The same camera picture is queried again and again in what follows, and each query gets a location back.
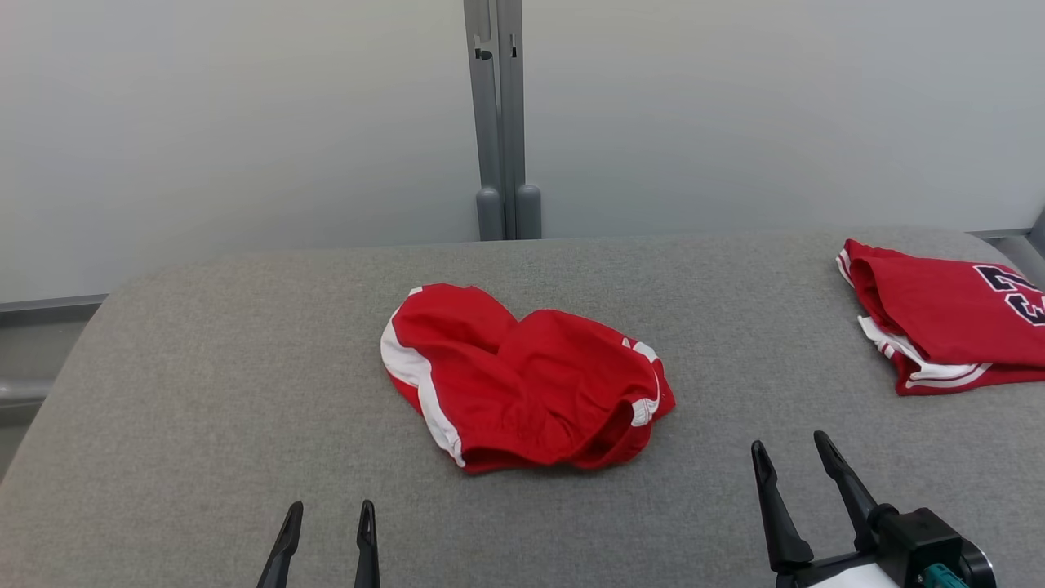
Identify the grey partition bottom rail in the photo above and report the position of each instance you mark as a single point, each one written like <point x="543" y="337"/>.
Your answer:
<point x="49" y="310"/>
<point x="1004" y="234"/>

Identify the grey slanted post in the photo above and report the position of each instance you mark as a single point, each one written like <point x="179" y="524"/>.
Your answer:
<point x="1038" y="237"/>

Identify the grey partition post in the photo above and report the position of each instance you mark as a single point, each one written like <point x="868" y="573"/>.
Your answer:
<point x="514" y="122"/>
<point x="483" y="122"/>

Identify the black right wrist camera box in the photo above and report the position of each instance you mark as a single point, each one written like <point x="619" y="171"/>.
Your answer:
<point x="918" y="543"/>

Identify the grey horizontal bar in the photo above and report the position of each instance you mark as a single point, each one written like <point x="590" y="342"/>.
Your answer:
<point x="20" y="392"/>

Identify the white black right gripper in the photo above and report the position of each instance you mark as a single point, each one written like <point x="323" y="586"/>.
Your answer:
<point x="833" y="576"/>

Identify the red basketball jersey white trim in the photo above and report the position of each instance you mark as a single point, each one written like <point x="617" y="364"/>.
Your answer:
<point x="947" y="318"/>

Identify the red shorts white stripes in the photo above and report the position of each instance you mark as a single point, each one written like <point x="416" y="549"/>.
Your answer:
<point x="531" y="384"/>

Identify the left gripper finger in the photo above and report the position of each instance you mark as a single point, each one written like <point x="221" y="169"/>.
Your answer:
<point x="367" y="555"/>
<point x="282" y="555"/>

